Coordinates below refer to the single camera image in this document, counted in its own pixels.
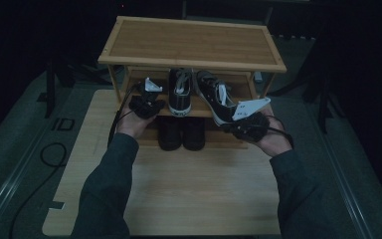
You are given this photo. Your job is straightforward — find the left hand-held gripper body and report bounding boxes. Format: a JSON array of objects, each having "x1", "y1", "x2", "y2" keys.
[{"x1": 127, "y1": 77, "x2": 164, "y2": 120}]

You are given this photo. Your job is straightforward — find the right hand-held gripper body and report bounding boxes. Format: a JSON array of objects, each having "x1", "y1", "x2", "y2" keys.
[{"x1": 226, "y1": 97, "x2": 273, "y2": 144}]

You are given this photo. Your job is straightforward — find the black and white sneaker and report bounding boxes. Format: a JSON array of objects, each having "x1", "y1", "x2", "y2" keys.
[
  {"x1": 192, "y1": 69, "x2": 248, "y2": 127},
  {"x1": 167, "y1": 67, "x2": 193, "y2": 119}
]

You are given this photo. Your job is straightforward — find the black shoe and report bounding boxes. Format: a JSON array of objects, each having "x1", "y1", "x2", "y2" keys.
[
  {"x1": 182, "y1": 116, "x2": 206, "y2": 151},
  {"x1": 156, "y1": 116, "x2": 183, "y2": 152}
]

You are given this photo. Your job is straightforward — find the wooden shoe rack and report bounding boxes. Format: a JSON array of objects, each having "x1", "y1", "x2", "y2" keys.
[{"x1": 97, "y1": 15, "x2": 287, "y2": 149}]

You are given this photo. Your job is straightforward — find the person's left hand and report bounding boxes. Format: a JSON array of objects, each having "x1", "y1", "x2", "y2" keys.
[{"x1": 114, "y1": 105, "x2": 157, "y2": 140}]

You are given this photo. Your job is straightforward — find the person's right hand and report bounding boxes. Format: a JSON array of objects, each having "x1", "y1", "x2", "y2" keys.
[{"x1": 253, "y1": 114, "x2": 293, "y2": 158}]

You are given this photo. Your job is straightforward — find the black metal stand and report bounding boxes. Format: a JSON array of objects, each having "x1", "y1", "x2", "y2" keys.
[
  {"x1": 301, "y1": 64, "x2": 346, "y2": 134},
  {"x1": 35, "y1": 58, "x2": 78, "y2": 120}
]

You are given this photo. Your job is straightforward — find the left hand-held gripper cable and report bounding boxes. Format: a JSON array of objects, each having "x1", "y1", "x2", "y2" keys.
[{"x1": 106, "y1": 84, "x2": 139, "y2": 149}]

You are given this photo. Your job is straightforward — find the hand-held gripper cable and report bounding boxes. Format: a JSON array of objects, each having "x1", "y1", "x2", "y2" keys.
[
  {"x1": 106, "y1": 84, "x2": 139, "y2": 149},
  {"x1": 264, "y1": 115, "x2": 295, "y2": 149}
]

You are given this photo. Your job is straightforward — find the right hand-held gripper cable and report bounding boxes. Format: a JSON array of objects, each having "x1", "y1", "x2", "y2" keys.
[{"x1": 264, "y1": 115, "x2": 295, "y2": 149}]

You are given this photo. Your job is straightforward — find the black floor cable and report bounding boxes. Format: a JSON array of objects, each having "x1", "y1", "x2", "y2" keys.
[{"x1": 7, "y1": 141, "x2": 69, "y2": 239}]

